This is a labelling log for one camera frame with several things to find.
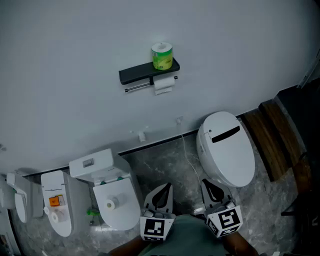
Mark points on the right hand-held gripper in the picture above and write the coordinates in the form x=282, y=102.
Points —
x=226, y=220

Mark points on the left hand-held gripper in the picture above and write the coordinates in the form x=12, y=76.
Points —
x=155, y=226

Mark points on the green toilet paper roll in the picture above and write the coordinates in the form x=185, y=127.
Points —
x=162, y=58

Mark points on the person's right forearm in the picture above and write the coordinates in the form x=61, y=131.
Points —
x=237, y=245

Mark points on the person's left forearm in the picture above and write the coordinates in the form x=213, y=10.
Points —
x=127, y=247

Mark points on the white toilet with black stripe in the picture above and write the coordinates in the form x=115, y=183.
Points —
x=225, y=157

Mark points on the white toilet with tank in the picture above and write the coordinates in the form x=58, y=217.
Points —
x=120, y=217

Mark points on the white toilet paper roll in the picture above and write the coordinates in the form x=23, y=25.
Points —
x=112, y=202
x=58, y=216

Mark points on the white tankless toilet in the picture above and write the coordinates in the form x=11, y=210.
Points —
x=53, y=180

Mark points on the person's light green t-shirt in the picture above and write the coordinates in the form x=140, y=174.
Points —
x=190, y=235

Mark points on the white water valve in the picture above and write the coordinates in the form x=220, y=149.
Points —
x=142, y=136

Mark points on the small green object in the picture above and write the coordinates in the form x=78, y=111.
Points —
x=93, y=212

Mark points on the orange box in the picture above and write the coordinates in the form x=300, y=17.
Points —
x=55, y=201

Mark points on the small white paper roll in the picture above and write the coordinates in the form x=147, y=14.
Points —
x=46, y=210

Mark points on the white wall socket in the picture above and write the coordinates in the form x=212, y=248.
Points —
x=179, y=120

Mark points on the black wall shelf paper holder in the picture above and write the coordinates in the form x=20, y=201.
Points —
x=135, y=74

